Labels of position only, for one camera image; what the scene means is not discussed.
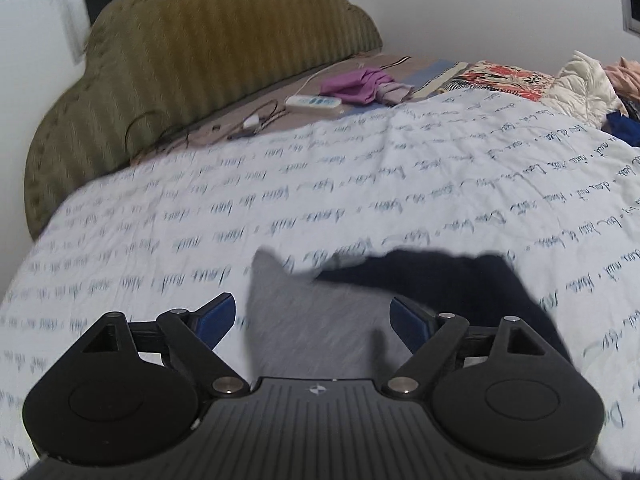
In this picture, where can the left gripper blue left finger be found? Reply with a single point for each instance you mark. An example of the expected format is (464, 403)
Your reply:
(190, 338)

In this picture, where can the olive tufted headboard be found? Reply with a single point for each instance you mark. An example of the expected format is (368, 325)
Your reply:
(153, 65)

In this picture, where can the white power strip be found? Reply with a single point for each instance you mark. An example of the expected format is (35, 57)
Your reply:
(301, 103)

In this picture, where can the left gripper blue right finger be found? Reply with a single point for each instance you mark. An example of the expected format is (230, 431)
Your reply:
(433, 341)

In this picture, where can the white script print quilt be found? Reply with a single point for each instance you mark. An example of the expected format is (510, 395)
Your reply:
(470, 172)

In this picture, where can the red floral fabric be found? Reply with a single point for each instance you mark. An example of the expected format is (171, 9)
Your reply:
(528, 84)

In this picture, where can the purple garment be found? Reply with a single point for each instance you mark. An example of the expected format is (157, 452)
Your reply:
(366, 86)

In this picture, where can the grey navy raglan sweater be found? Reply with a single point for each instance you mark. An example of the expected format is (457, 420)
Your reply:
(335, 323)

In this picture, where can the peach pink garment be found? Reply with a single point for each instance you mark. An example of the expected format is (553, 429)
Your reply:
(625, 77)

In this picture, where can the blue garment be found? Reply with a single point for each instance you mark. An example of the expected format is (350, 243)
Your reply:
(624, 128)

